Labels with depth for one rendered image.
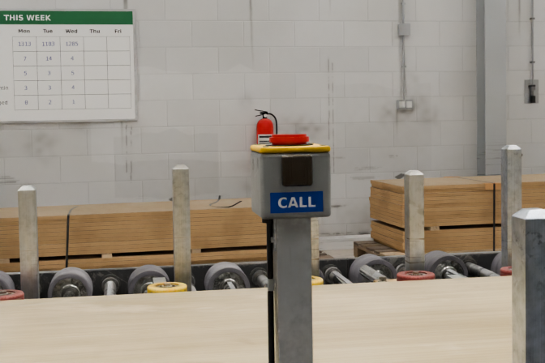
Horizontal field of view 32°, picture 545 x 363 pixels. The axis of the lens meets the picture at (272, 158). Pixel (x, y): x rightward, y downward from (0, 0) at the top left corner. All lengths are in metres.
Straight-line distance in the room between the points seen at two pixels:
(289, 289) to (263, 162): 0.13
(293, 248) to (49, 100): 7.11
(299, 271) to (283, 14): 7.38
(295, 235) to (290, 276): 0.04
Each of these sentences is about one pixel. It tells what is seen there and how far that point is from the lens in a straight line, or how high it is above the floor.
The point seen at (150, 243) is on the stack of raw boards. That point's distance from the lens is 6.81.
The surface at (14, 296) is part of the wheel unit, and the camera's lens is 1.90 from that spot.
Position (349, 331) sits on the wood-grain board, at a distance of 1.53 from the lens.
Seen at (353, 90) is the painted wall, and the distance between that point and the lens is 8.40.
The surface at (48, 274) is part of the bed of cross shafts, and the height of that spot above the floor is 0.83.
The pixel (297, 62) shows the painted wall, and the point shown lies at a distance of 8.27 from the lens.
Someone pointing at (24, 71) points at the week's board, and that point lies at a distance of 8.01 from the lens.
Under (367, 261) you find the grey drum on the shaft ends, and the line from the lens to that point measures 2.52.
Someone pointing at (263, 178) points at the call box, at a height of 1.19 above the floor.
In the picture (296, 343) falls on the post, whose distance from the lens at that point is 0.95.
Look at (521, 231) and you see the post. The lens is 1.01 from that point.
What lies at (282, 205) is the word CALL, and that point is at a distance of 0.91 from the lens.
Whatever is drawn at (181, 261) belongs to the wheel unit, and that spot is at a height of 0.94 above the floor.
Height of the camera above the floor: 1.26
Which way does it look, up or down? 3 degrees down
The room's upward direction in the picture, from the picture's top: 1 degrees counter-clockwise
